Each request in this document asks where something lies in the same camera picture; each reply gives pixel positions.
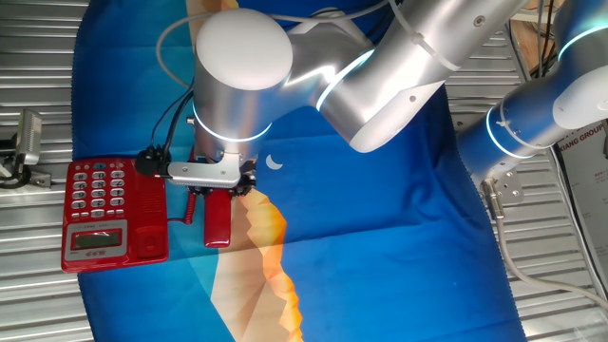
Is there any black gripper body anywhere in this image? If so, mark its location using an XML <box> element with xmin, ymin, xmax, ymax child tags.
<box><xmin>198</xmin><ymin>185</ymin><xmax>241</xmax><ymax>195</ymax></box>

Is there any red telephone handset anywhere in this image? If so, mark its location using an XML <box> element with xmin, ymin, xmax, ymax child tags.
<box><xmin>203</xmin><ymin>189</ymin><xmax>233</xmax><ymax>249</ymax></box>

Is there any red telephone base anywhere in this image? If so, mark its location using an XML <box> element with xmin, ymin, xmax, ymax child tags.
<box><xmin>60</xmin><ymin>156</ymin><xmax>170</xmax><ymax>275</ymax></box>

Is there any blue landscape print cloth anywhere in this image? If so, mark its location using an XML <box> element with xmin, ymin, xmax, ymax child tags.
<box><xmin>70</xmin><ymin>0</ymin><xmax>528</xmax><ymax>342</ymax></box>

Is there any white device at edge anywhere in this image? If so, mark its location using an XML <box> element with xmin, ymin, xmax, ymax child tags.
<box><xmin>0</xmin><ymin>137</ymin><xmax>52</xmax><ymax>190</ymax></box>

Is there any brown wooden board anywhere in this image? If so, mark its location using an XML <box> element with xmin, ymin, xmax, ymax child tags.
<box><xmin>510</xmin><ymin>18</ymin><xmax>545</xmax><ymax>77</ymax></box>

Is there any white printed sign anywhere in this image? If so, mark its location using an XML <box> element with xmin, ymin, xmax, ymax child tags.
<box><xmin>555</xmin><ymin>118</ymin><xmax>608</xmax><ymax>295</ymax></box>

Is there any red coiled telephone cord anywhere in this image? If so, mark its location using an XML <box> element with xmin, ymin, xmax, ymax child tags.
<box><xmin>166</xmin><ymin>146</ymin><xmax>199</xmax><ymax>226</ymax></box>

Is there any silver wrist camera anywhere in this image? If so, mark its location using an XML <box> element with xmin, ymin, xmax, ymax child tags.
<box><xmin>165</xmin><ymin>151</ymin><xmax>243</xmax><ymax>189</ymax></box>

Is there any black cable with plug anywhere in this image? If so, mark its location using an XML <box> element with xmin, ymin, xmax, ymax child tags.
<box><xmin>134</xmin><ymin>87</ymin><xmax>196</xmax><ymax>178</ymax></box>

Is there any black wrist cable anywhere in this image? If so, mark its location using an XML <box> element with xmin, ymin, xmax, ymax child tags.
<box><xmin>149</xmin><ymin>89</ymin><xmax>191</xmax><ymax>149</ymax></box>

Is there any silver camera on stand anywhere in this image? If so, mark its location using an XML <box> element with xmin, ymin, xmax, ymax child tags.
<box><xmin>16</xmin><ymin>108</ymin><xmax>43</xmax><ymax>166</ymax></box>

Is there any thick grey robot cable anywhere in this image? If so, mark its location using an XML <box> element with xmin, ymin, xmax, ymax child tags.
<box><xmin>482</xmin><ymin>180</ymin><xmax>608</xmax><ymax>313</ymax></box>

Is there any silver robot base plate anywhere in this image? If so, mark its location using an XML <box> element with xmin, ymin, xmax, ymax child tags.
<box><xmin>479</xmin><ymin>166</ymin><xmax>524</xmax><ymax>206</ymax></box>

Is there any black cable bundle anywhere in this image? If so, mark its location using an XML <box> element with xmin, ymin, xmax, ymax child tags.
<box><xmin>534</xmin><ymin>0</ymin><xmax>561</xmax><ymax>80</ymax></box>

